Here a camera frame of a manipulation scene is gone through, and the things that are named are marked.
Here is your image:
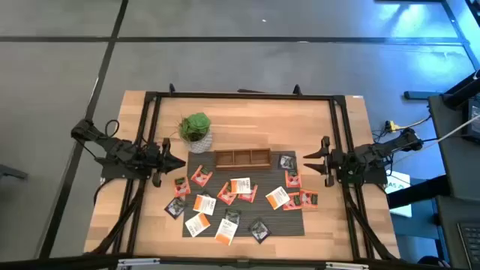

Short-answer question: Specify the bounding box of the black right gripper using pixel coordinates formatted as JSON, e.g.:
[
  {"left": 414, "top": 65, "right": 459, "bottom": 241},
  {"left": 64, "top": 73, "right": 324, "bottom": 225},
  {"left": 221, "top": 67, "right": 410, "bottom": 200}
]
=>
[{"left": 302, "top": 135, "right": 338, "bottom": 188}]

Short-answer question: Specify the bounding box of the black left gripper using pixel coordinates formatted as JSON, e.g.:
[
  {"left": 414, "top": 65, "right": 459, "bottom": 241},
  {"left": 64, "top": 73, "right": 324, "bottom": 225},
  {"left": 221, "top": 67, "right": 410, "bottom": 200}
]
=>
[{"left": 151, "top": 136, "right": 187, "bottom": 188}]

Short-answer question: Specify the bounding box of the red tea packet green label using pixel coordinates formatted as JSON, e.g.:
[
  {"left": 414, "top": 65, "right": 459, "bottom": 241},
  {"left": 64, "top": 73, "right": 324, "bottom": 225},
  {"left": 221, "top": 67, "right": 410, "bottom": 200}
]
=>
[
  {"left": 284, "top": 169, "right": 303, "bottom": 189},
  {"left": 298, "top": 189, "right": 320, "bottom": 209},
  {"left": 281, "top": 191, "right": 303, "bottom": 212},
  {"left": 190, "top": 164, "right": 214, "bottom": 188},
  {"left": 216, "top": 181, "right": 238, "bottom": 206},
  {"left": 238, "top": 184, "right": 259, "bottom": 204},
  {"left": 172, "top": 176, "right": 191, "bottom": 198}
]

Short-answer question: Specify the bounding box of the white orange Tazo tea packet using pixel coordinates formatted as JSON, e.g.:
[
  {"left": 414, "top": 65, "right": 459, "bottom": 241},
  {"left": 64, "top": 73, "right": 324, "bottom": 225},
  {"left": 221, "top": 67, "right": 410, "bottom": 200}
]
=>
[
  {"left": 184, "top": 212, "right": 212, "bottom": 238},
  {"left": 192, "top": 193, "right": 218, "bottom": 217},
  {"left": 229, "top": 177, "right": 253, "bottom": 195},
  {"left": 265, "top": 185, "right": 291, "bottom": 211},
  {"left": 214, "top": 218, "right": 239, "bottom": 247}
]

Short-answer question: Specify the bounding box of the succulent in patterned white pot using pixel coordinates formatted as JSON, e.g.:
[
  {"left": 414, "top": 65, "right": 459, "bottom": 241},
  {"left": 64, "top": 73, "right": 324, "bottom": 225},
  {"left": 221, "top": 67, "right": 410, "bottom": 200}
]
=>
[{"left": 175, "top": 112, "right": 214, "bottom": 155}]

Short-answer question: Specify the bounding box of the wooden three-compartment tray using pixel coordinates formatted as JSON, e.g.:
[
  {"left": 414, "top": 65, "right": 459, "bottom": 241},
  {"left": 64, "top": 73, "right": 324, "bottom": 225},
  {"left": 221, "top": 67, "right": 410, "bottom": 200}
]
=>
[{"left": 214, "top": 148, "right": 272, "bottom": 171}]

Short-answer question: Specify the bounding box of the grey woven placemat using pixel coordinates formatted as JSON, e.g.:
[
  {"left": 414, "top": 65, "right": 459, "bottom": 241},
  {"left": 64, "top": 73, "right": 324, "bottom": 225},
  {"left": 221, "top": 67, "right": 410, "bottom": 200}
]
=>
[{"left": 182, "top": 150, "right": 305, "bottom": 238}]

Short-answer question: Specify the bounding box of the white paper sign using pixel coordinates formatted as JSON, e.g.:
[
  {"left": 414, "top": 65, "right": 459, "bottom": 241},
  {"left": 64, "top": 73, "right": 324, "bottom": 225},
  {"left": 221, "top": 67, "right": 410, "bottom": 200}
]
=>
[{"left": 385, "top": 170, "right": 413, "bottom": 218}]

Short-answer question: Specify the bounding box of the black desk beam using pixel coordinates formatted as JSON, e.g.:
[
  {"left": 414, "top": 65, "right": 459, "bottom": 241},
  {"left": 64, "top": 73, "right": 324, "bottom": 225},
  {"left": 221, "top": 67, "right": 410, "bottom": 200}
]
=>
[{"left": 387, "top": 175, "right": 451, "bottom": 210}]

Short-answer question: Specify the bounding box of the teal metal bar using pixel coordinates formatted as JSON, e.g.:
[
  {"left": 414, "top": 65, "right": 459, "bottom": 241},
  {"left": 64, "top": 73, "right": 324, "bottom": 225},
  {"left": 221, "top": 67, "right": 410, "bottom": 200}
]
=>
[{"left": 403, "top": 90, "right": 444, "bottom": 101}]

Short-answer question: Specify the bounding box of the dark grey desk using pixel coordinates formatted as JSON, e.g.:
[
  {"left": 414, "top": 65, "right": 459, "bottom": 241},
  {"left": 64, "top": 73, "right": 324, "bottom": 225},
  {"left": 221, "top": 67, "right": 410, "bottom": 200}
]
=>
[
  {"left": 427, "top": 93, "right": 480, "bottom": 202},
  {"left": 434, "top": 194, "right": 480, "bottom": 270}
]

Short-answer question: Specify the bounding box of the black crossbar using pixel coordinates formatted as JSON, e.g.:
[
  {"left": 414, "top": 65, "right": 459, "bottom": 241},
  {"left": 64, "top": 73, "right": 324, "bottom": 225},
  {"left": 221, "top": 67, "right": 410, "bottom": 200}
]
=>
[{"left": 0, "top": 253, "right": 480, "bottom": 270}]

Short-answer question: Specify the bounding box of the grey chair leg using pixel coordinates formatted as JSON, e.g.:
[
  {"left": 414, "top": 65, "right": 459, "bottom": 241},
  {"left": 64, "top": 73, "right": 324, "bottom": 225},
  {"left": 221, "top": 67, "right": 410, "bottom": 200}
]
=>
[{"left": 0, "top": 163, "right": 29, "bottom": 181}]

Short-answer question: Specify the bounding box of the black keyboard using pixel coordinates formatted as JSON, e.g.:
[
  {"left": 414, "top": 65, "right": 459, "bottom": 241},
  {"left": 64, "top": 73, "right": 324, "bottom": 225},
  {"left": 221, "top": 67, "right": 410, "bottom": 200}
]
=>
[{"left": 456, "top": 221, "right": 480, "bottom": 269}]

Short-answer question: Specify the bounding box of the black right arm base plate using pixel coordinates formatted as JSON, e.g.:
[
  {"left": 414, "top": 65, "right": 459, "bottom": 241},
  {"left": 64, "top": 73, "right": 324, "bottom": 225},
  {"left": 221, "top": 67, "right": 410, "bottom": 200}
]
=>
[{"left": 334, "top": 155, "right": 389, "bottom": 185}]

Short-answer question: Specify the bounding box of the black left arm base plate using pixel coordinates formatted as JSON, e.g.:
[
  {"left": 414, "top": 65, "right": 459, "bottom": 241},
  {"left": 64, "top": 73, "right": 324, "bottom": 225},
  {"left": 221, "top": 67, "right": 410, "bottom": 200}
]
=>
[{"left": 100, "top": 155, "right": 153, "bottom": 181}]

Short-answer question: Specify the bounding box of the silver frame bracket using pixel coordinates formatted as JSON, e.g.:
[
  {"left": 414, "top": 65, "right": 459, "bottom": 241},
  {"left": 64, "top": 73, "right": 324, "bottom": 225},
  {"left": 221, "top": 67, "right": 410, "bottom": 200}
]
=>
[
  {"left": 325, "top": 261, "right": 371, "bottom": 270},
  {"left": 116, "top": 257, "right": 161, "bottom": 268}
]

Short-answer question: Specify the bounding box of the white cable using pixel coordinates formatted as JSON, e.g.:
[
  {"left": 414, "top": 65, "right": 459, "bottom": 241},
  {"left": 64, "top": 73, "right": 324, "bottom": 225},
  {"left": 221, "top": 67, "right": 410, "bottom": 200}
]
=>
[{"left": 389, "top": 112, "right": 480, "bottom": 166}]

